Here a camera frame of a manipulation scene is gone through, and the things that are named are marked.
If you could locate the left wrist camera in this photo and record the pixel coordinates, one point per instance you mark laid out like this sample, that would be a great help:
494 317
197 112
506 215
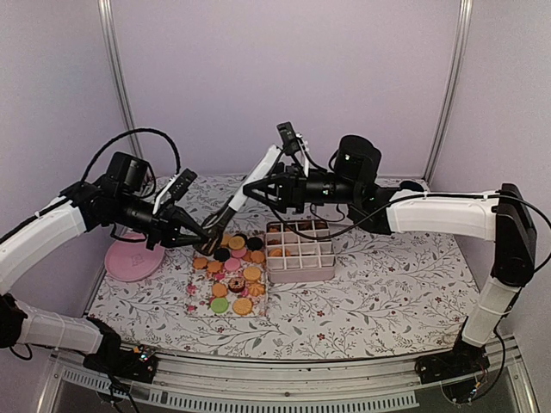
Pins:
174 190

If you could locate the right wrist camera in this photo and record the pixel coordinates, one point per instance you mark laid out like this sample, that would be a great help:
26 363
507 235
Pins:
294 147

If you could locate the dark blue mug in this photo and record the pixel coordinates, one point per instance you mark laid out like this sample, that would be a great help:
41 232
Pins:
411 185

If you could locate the chocolate sprinkle donut cookie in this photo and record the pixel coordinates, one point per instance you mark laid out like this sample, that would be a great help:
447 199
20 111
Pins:
236 284

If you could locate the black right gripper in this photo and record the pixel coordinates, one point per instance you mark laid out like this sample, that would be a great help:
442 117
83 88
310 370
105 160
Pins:
290 190

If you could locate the pink round plate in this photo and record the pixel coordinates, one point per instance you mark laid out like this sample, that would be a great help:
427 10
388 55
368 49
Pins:
130 262

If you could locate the aluminium front rail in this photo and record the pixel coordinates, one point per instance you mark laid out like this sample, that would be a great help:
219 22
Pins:
210 383

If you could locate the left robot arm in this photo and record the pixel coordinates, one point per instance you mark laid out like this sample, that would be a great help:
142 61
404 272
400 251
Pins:
114 199

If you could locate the floral patterned tablecloth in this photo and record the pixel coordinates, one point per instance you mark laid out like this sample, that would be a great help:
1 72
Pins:
390 295

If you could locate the yellow dotted round biscuit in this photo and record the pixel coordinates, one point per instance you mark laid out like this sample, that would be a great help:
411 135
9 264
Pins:
242 306

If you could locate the green sandwich cookie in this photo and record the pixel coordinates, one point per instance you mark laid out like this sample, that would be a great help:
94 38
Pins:
219 305

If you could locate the pink sandwich cookie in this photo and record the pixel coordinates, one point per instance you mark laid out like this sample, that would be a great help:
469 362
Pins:
232 264

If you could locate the pink tin with white dividers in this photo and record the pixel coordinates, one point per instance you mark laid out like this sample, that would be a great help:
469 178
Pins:
292 258

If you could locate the swirl butter cookie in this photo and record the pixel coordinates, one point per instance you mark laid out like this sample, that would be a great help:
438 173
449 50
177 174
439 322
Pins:
256 289

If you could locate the floral rectangular tray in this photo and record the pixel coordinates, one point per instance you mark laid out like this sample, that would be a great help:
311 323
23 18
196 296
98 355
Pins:
208 279

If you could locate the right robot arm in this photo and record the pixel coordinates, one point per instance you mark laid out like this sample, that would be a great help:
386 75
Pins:
502 216

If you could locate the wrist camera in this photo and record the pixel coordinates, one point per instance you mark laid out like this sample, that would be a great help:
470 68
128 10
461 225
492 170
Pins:
174 190
294 147

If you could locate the black sandwich cookie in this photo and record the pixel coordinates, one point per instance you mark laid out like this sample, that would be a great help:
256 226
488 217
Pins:
254 243

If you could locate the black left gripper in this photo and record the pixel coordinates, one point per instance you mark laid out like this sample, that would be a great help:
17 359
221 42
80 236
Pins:
163 228

